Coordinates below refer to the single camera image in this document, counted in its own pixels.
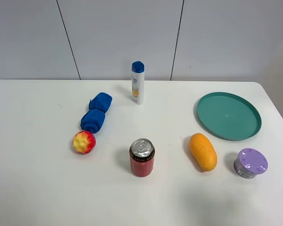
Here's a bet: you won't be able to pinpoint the orange toy mango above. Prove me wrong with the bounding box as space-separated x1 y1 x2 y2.
189 133 217 171

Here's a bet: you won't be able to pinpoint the purple lidded small container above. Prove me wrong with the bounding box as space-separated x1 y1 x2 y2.
233 148 268 179

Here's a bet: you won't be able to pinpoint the red soda can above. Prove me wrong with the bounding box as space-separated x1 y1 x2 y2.
129 138 155 177

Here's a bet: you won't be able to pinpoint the teal round plate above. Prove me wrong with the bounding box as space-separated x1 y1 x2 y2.
196 92 262 141

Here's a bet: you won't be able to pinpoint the blue cloth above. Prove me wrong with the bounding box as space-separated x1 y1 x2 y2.
80 92 112 134

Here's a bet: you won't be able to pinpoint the white shampoo bottle blue cap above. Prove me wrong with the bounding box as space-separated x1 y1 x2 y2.
131 61 145 105

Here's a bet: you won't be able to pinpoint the red yellow toy apple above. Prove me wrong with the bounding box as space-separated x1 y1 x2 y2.
72 130 96 154

